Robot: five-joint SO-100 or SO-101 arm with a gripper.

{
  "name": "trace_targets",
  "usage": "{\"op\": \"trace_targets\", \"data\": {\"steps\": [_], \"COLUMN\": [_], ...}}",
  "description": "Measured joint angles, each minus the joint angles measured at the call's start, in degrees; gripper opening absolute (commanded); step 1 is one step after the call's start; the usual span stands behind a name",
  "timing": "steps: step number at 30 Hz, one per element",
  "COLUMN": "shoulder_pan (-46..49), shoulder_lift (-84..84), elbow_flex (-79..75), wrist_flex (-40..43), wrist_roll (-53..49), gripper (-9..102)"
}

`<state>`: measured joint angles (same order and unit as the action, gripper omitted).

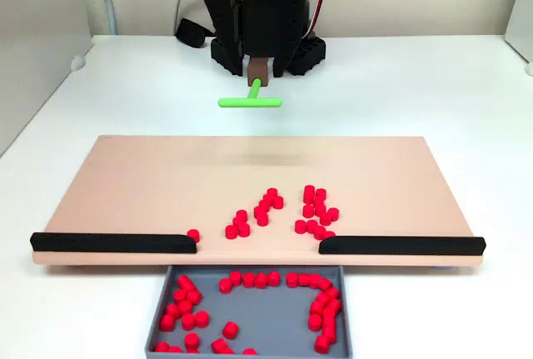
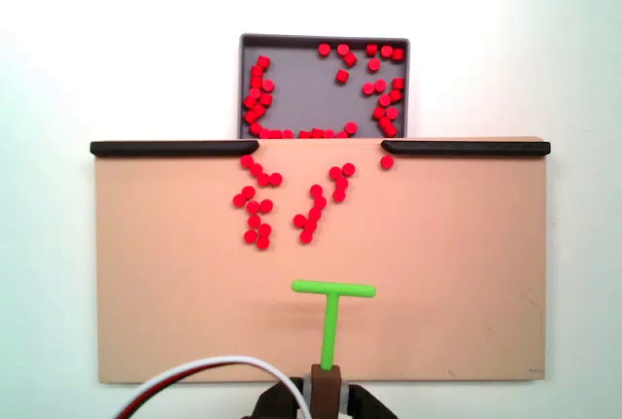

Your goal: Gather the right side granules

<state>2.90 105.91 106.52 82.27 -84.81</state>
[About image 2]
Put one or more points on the brown tool holder block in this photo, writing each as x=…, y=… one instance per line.
x=324, y=390

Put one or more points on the green T-shaped pusher tool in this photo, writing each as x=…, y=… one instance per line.
x=332, y=312

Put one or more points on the red cylindrical granule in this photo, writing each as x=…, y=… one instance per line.
x=398, y=54
x=315, y=214
x=339, y=195
x=392, y=113
x=320, y=202
x=329, y=133
x=324, y=49
x=256, y=82
x=350, y=59
x=368, y=88
x=348, y=169
x=275, y=179
x=275, y=134
x=385, y=100
x=398, y=83
x=263, y=242
x=387, y=162
x=351, y=128
x=316, y=190
x=384, y=122
x=252, y=207
x=254, y=93
x=287, y=134
x=255, y=127
x=374, y=65
x=264, y=229
x=265, y=133
x=371, y=49
x=380, y=85
x=341, y=184
x=239, y=200
x=258, y=110
x=343, y=49
x=386, y=51
x=256, y=169
x=266, y=205
x=263, y=61
x=265, y=99
x=395, y=94
x=300, y=220
x=267, y=85
x=317, y=132
x=264, y=179
x=305, y=135
x=257, y=71
x=342, y=135
x=306, y=236
x=310, y=225
x=254, y=220
x=379, y=113
x=247, y=161
x=248, y=192
x=390, y=130
x=251, y=116
x=251, y=236
x=335, y=172
x=342, y=76
x=250, y=101

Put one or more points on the beige rectangular board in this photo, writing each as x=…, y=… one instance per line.
x=170, y=268

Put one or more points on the grey plastic tray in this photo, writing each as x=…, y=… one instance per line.
x=301, y=93

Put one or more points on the black rail strip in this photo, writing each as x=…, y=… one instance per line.
x=170, y=148
x=466, y=148

